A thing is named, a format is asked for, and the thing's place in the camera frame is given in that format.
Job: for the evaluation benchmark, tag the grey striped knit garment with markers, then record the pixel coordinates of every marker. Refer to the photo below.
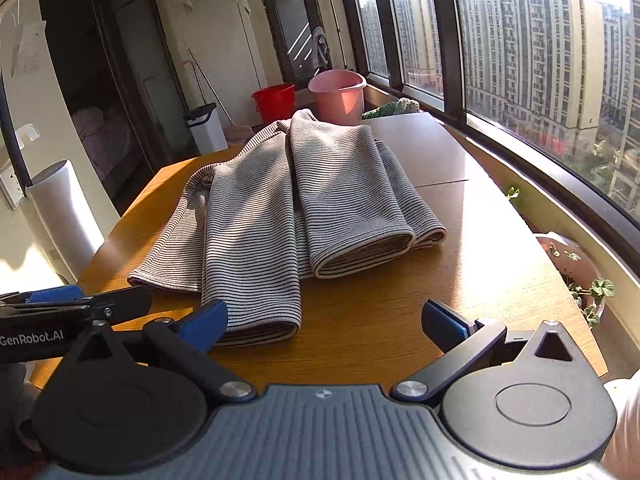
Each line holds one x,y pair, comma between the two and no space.
250,210

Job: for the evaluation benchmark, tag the white wall socket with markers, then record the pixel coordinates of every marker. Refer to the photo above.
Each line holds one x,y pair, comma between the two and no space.
11,187

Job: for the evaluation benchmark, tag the white paper sheet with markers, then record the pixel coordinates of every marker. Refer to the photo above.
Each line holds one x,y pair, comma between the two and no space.
30,45

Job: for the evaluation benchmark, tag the black curved pole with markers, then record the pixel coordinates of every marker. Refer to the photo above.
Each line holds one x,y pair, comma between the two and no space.
12,135

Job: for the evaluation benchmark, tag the white trash bin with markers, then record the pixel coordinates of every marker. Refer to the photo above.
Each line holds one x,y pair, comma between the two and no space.
207,130

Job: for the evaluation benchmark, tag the white wall hook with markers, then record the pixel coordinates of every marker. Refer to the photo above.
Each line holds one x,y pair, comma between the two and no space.
27,136

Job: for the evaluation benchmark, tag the pink bedding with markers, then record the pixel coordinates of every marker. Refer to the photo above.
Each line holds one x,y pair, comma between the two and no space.
105,140

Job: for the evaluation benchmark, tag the broom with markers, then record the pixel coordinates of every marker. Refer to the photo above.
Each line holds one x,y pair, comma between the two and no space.
215,95

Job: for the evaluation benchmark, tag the apartment buildings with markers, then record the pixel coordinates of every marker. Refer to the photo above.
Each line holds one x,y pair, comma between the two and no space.
540,50

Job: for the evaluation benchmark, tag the pink plastic bucket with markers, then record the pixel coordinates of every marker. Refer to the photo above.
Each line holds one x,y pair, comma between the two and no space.
337,100

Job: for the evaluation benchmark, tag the pale rounded object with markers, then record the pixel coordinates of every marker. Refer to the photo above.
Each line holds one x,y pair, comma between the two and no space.
625,420

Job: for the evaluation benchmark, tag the white cylindrical appliance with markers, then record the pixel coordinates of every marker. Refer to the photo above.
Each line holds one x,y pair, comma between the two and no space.
65,215

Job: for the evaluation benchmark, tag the grey hanging cloth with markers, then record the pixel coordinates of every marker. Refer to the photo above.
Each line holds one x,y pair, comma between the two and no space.
321,47

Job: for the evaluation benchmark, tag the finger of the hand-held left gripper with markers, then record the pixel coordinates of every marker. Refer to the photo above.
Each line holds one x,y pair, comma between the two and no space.
127,305
55,293

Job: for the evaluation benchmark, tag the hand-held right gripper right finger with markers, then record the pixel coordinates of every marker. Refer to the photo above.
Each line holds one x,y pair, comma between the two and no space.
440,321

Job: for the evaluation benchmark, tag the white cabinet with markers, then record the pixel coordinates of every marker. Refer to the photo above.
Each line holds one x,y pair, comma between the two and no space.
220,55

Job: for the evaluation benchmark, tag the dark sliding door frame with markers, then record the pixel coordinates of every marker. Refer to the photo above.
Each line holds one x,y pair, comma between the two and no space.
160,85

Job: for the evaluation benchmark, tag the small plant sprout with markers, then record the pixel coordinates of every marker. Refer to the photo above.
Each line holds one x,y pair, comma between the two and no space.
512,193

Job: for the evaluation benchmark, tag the thin wooden pole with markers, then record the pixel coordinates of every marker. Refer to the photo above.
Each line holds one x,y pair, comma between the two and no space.
334,20

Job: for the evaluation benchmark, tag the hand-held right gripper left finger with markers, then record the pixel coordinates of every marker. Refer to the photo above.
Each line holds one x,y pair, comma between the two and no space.
205,322

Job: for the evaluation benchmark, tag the dark framed glass door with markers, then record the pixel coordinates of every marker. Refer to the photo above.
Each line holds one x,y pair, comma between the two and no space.
295,30

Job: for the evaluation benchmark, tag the black window frame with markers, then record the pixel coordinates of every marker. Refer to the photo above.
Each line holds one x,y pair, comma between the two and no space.
440,35

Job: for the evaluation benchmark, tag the potted plant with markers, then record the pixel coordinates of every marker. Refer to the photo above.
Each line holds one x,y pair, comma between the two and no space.
595,290

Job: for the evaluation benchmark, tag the red plastic bucket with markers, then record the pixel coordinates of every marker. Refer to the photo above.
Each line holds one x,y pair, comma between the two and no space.
272,105

